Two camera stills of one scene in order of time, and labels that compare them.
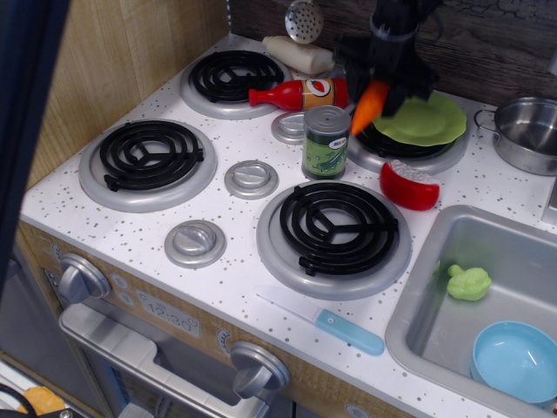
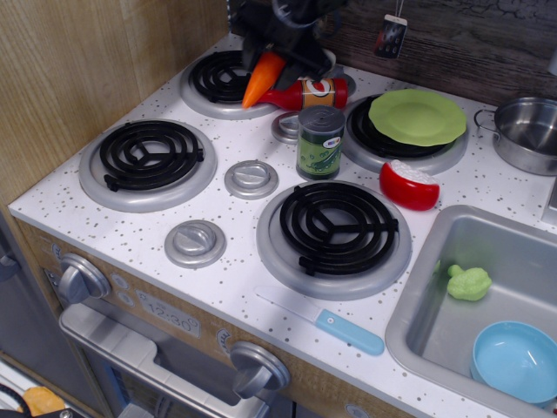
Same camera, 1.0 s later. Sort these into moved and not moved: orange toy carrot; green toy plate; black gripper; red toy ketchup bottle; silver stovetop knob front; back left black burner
Moved: orange toy carrot; black gripper
Not moved: green toy plate; red toy ketchup bottle; silver stovetop knob front; back left black burner
